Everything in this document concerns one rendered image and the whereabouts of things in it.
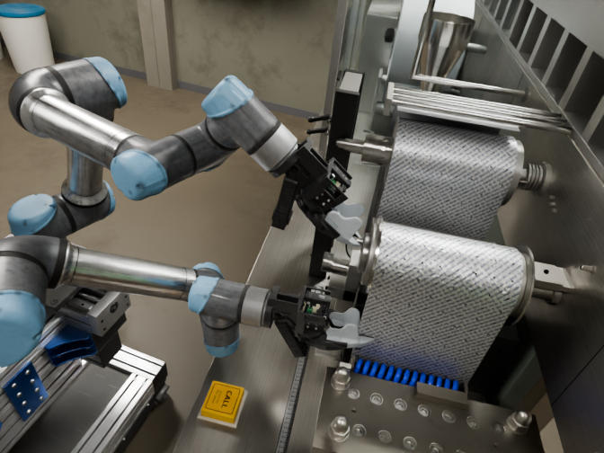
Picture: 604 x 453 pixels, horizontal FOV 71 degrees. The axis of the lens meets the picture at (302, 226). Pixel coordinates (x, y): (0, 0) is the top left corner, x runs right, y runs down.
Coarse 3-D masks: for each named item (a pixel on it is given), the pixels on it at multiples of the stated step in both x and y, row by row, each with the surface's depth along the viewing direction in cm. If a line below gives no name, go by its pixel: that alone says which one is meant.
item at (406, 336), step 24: (384, 312) 77; (408, 312) 76; (432, 312) 75; (384, 336) 81; (408, 336) 80; (432, 336) 78; (456, 336) 77; (480, 336) 76; (384, 360) 85; (408, 360) 84; (432, 360) 82; (456, 360) 81; (480, 360) 80
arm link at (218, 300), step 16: (192, 288) 82; (208, 288) 81; (224, 288) 82; (240, 288) 82; (192, 304) 81; (208, 304) 81; (224, 304) 80; (240, 304) 80; (208, 320) 84; (224, 320) 83; (240, 320) 81
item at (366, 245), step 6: (366, 234) 77; (366, 240) 75; (366, 246) 74; (360, 252) 80; (366, 252) 74; (360, 258) 75; (366, 258) 74; (360, 264) 75; (366, 264) 75; (360, 270) 76
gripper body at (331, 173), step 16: (304, 144) 70; (288, 160) 68; (304, 160) 69; (320, 160) 70; (288, 176) 72; (304, 176) 71; (320, 176) 70; (336, 176) 72; (304, 192) 71; (320, 192) 70; (336, 192) 70; (304, 208) 73; (320, 208) 73
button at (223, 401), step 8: (216, 384) 90; (224, 384) 90; (216, 392) 89; (224, 392) 89; (232, 392) 89; (240, 392) 89; (208, 400) 87; (216, 400) 87; (224, 400) 87; (232, 400) 87; (240, 400) 88; (208, 408) 86; (216, 408) 86; (224, 408) 86; (232, 408) 86; (208, 416) 86; (216, 416) 86; (224, 416) 85; (232, 416) 85
